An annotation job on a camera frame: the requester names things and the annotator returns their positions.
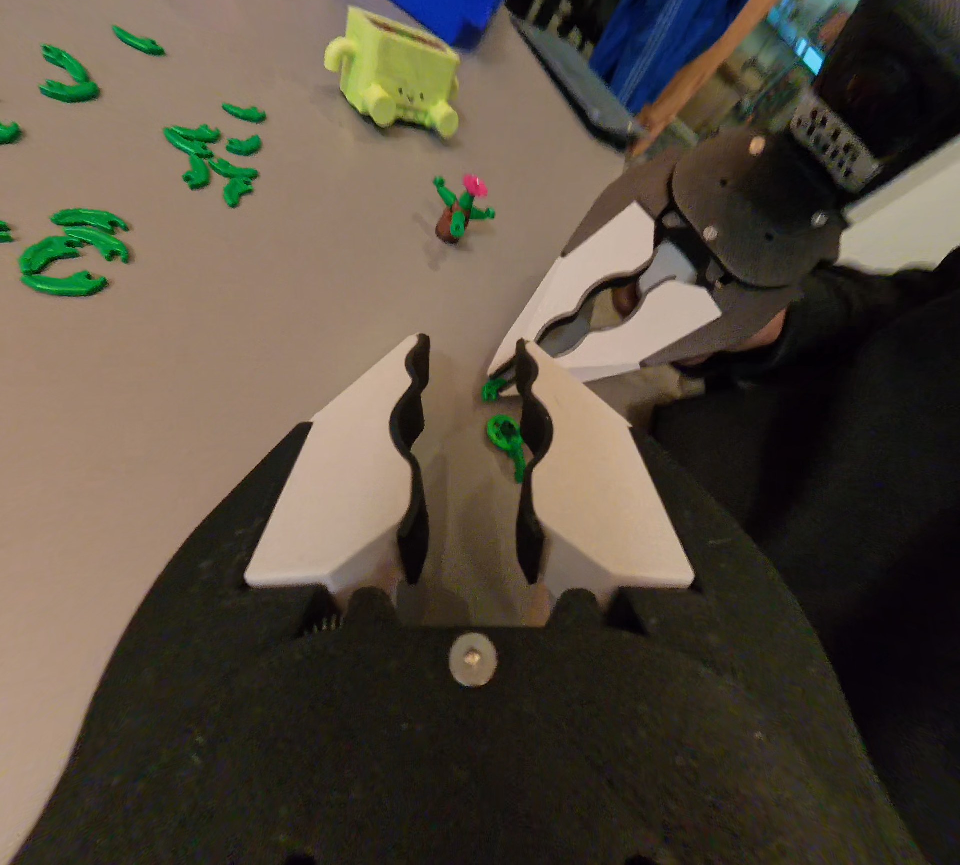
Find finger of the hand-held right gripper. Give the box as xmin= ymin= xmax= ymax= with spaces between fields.
xmin=536 ymin=278 xmax=724 ymax=384
xmin=486 ymin=201 xmax=660 ymax=377

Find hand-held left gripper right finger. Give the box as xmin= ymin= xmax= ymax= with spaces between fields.
xmin=514 ymin=338 xmax=696 ymax=611

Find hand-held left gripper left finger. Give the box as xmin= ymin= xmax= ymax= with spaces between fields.
xmin=244 ymin=333 xmax=432 ymax=607

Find green wheel stem piece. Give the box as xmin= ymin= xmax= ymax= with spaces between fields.
xmin=486 ymin=415 xmax=528 ymax=485

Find person's right forearm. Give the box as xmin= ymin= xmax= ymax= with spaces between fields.
xmin=705 ymin=263 xmax=960 ymax=394

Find person's right hand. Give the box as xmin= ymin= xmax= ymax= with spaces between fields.
xmin=675 ymin=310 xmax=790 ymax=367

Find small brick flower plant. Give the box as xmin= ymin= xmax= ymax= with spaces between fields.
xmin=433 ymin=173 xmax=498 ymax=246

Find dark flat panel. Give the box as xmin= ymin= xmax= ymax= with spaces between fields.
xmin=510 ymin=10 xmax=648 ymax=150

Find person's black jacket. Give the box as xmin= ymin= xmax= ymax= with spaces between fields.
xmin=652 ymin=265 xmax=960 ymax=865

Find lime green toy pot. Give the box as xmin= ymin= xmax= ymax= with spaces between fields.
xmin=324 ymin=6 xmax=462 ymax=140

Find scattered green leaf pieces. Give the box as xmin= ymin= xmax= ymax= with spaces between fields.
xmin=0 ymin=25 xmax=267 ymax=300

